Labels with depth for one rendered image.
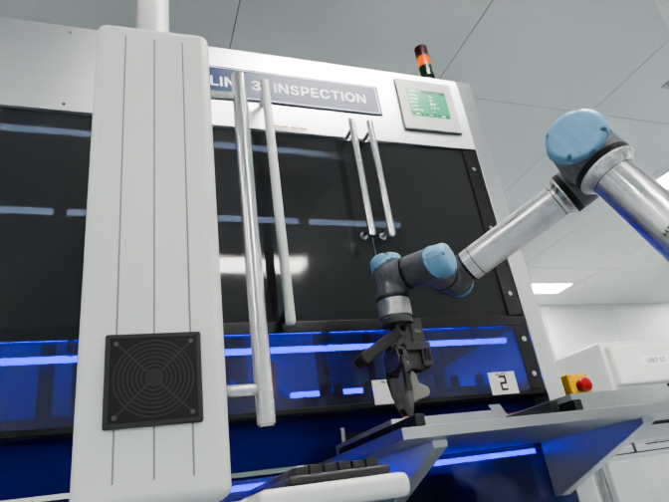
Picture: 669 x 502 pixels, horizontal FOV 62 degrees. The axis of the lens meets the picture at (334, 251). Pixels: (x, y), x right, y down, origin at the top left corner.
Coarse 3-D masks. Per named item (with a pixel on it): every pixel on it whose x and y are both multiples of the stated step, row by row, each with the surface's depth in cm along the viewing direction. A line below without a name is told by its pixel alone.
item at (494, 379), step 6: (504, 372) 151; (510, 372) 152; (492, 378) 149; (498, 378) 150; (510, 378) 151; (492, 384) 148; (498, 384) 149; (504, 384) 149; (510, 384) 150; (516, 384) 151; (492, 390) 147; (498, 390) 148; (504, 390) 149; (510, 390) 149; (516, 390) 150
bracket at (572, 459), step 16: (592, 432) 129; (608, 432) 125; (624, 432) 121; (640, 432) 120; (544, 448) 144; (560, 448) 138; (576, 448) 133; (592, 448) 129; (608, 448) 125; (560, 464) 138; (576, 464) 133; (592, 464) 129; (560, 480) 138; (576, 480) 133
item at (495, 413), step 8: (424, 416) 110; (432, 416) 110; (440, 416) 111; (448, 416) 112; (456, 416) 112; (464, 416) 113; (472, 416) 113; (480, 416) 114; (488, 416) 114; (496, 416) 115; (504, 416) 116; (384, 424) 110; (368, 432) 117; (352, 440) 125; (336, 448) 135
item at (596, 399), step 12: (564, 396) 111; (576, 396) 110; (588, 396) 111; (600, 396) 111; (612, 396) 112; (624, 396) 113; (636, 396) 114; (648, 396) 115; (660, 396) 116; (528, 408) 121; (588, 408) 109
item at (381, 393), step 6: (372, 384) 137; (378, 384) 138; (384, 384) 138; (378, 390) 137; (384, 390) 138; (378, 396) 136; (384, 396) 137; (390, 396) 138; (378, 402) 136; (384, 402) 136; (390, 402) 137
